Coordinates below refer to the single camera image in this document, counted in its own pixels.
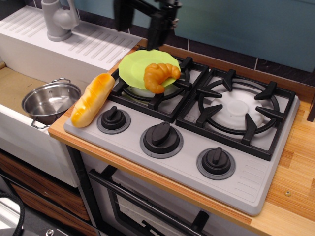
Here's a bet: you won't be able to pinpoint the white burner cap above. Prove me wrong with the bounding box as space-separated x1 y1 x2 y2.
210 88 264 130
124 84 184 102

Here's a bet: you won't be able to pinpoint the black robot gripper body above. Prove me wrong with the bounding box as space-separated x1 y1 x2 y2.
115 0 182 17

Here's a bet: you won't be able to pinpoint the orange toy croissant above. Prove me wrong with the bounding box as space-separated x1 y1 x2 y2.
143 63 181 94

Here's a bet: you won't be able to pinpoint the white left burner cap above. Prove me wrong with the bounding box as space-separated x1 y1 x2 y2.
124 84 184 102

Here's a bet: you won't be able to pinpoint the grey toy faucet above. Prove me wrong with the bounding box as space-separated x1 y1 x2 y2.
41 0 80 42

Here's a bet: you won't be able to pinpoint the toy bread loaf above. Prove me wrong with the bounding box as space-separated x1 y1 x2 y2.
70 73 115 128

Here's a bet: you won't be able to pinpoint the black stove knob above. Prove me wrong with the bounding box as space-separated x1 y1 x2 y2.
140 121 184 159
196 147 236 180
97 106 131 135

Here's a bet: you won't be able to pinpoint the black left stove knob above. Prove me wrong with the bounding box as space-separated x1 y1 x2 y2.
97 106 131 135

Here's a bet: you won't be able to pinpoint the wooden drawer fronts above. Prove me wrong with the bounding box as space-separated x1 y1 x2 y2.
0 150 97 236

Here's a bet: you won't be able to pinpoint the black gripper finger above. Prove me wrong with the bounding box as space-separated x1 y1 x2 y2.
147 13 179 51
114 0 134 31

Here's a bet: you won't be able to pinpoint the light green plastic plate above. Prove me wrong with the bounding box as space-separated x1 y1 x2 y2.
119 50 181 90

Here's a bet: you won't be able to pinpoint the black right stove knob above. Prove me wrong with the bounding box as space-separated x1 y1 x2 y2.
196 147 236 180

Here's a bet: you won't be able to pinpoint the black burner grate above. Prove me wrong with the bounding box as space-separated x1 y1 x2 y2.
109 56 209 122
176 68 300 161

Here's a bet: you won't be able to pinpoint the toy oven door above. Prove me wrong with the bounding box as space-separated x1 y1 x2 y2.
85 163 253 236

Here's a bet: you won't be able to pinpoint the black left burner grate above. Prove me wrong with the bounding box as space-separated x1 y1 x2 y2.
109 56 209 122

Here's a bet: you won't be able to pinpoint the black middle stove knob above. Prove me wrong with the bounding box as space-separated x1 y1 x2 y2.
140 121 184 159

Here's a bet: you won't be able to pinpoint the white right burner cap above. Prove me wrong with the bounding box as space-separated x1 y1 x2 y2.
210 88 264 130

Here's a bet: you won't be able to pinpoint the black right burner grate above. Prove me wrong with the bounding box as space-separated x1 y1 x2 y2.
176 68 300 161

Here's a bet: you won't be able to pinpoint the black braided cable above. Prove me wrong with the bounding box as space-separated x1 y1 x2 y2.
0 191 26 236

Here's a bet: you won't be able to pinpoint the small steel pot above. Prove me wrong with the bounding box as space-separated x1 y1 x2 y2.
22 78 81 129

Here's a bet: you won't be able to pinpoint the white toy sink unit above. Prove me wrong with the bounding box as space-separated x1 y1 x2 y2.
0 6 141 187

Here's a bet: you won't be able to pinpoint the grey toy stove top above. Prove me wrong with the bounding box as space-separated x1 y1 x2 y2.
64 68 300 215

